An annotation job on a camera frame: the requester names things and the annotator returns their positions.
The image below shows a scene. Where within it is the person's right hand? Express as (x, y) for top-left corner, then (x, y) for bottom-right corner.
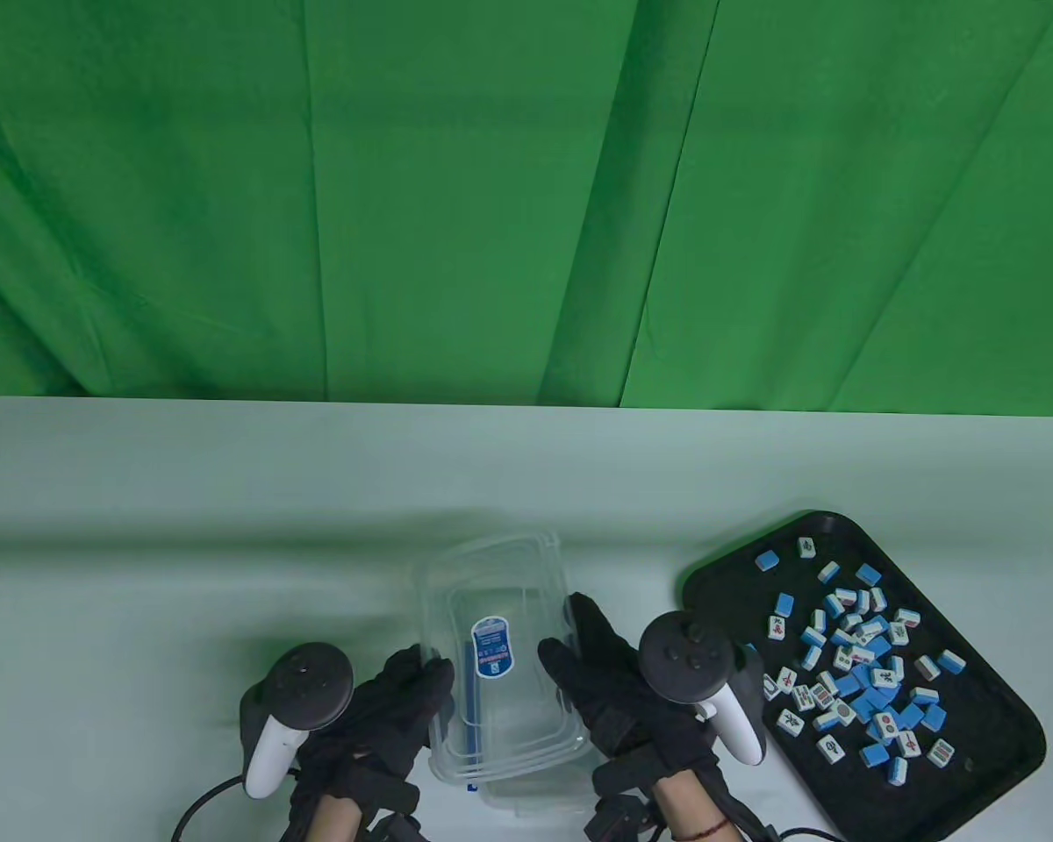
(538, 593), (767, 796)

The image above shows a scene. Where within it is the person's left hand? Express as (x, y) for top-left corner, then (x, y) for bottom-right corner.
(291, 646), (456, 825)

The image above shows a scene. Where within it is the clear box with blue latches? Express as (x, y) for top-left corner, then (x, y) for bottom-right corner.
(430, 561), (599, 812)

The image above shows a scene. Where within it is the black plastic tray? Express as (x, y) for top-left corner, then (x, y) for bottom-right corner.
(682, 510), (1047, 842)

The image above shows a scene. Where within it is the clear plastic lid blue label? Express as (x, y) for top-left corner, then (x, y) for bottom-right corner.
(417, 531), (591, 783)

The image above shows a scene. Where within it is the pile of blue mahjong tiles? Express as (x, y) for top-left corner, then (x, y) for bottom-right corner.
(746, 537), (968, 786)

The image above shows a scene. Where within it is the person's right forearm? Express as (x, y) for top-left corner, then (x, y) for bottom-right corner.
(654, 770), (731, 842)

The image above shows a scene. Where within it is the person's left forearm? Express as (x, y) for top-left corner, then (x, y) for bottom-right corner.
(303, 794), (368, 842)

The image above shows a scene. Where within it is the black left hand controller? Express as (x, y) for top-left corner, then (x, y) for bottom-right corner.
(240, 643), (355, 799)

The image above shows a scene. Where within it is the black hand controller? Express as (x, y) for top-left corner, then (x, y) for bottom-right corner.
(639, 612), (767, 769)
(240, 643), (355, 799)

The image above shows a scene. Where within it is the black right hand controller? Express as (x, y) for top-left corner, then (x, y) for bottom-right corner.
(639, 612), (767, 769)

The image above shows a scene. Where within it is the green backdrop cloth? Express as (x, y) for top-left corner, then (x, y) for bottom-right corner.
(0, 0), (1053, 418)

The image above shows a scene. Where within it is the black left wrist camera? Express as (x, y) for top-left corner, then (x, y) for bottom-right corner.
(364, 811), (424, 842)

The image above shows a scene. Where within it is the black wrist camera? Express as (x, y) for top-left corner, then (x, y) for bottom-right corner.
(364, 811), (424, 842)
(584, 765), (661, 842)

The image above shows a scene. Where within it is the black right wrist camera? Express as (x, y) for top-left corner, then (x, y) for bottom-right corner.
(584, 765), (661, 842)

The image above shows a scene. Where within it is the black left controller cable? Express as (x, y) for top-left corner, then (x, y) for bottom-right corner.
(171, 774), (248, 842)

